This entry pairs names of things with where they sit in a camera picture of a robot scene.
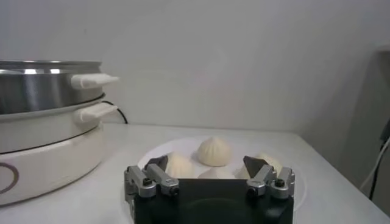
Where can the white steamed baozi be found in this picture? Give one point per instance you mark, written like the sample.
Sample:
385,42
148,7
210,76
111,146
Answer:
214,151
179,167
272,160
216,174

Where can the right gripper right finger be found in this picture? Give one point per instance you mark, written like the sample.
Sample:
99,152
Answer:
262,176

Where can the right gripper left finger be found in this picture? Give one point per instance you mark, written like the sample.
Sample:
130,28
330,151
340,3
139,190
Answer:
161,179

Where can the white round plate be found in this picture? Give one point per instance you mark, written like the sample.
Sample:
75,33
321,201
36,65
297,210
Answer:
243,146

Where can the cream electric cooker base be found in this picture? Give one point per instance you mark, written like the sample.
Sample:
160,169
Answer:
45,158

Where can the stainless steel steamer basket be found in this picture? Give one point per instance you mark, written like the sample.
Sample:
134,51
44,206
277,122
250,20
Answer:
36,91

